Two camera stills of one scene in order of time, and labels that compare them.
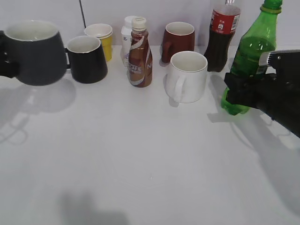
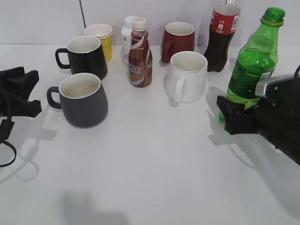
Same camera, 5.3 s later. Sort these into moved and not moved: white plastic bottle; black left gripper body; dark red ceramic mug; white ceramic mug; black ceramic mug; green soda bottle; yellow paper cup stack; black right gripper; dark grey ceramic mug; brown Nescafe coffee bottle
Moved: dark grey ceramic mug; black left gripper body; green soda bottle; black right gripper
Not moved: dark red ceramic mug; black ceramic mug; brown Nescafe coffee bottle; yellow paper cup stack; white ceramic mug; white plastic bottle
